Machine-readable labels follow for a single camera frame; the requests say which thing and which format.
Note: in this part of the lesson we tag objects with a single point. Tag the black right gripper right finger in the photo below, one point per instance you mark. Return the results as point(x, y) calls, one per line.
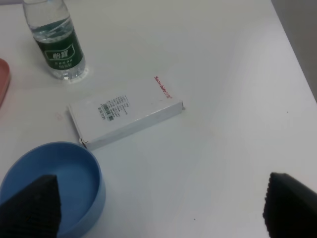
point(290, 209)

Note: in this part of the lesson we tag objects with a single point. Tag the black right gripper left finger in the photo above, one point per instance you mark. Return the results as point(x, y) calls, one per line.
point(33, 212)

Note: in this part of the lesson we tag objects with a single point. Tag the blue plastic bowl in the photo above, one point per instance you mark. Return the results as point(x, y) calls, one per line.
point(81, 186)

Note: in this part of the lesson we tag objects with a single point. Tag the white flat cardboard box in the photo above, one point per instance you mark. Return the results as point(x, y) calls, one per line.
point(115, 113)

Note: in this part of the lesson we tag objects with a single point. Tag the pink square plate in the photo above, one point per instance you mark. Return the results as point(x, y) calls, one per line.
point(5, 77)

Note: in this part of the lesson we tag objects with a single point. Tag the clear water bottle green label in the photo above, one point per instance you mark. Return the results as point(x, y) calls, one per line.
point(52, 29)

